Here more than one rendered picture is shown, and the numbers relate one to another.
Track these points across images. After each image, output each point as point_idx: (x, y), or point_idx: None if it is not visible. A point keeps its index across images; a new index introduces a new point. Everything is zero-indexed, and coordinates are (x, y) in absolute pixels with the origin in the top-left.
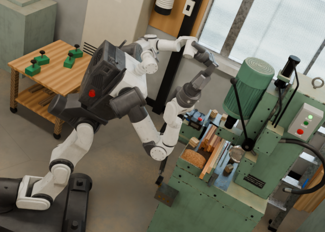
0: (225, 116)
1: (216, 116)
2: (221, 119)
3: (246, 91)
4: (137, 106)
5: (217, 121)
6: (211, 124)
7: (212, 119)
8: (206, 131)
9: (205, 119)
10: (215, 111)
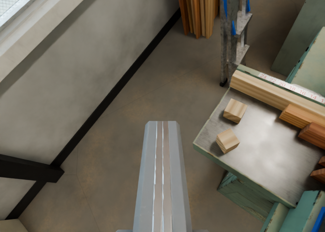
0: (240, 107)
1: (222, 129)
2: (240, 121)
3: None
4: None
5: (248, 133)
6: (275, 161)
7: (244, 149)
8: (323, 189)
9: (249, 173)
10: (228, 137)
